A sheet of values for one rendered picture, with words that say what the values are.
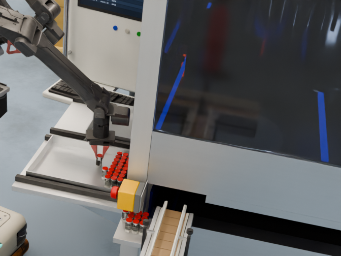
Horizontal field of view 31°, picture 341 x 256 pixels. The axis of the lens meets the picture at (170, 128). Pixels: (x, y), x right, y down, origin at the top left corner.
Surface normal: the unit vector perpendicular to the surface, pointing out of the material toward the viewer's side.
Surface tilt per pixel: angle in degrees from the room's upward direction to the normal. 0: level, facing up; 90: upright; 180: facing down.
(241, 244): 90
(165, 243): 0
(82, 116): 0
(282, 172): 90
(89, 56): 90
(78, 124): 0
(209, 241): 90
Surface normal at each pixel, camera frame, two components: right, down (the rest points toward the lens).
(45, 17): -0.30, 0.59
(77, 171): 0.11, -0.86
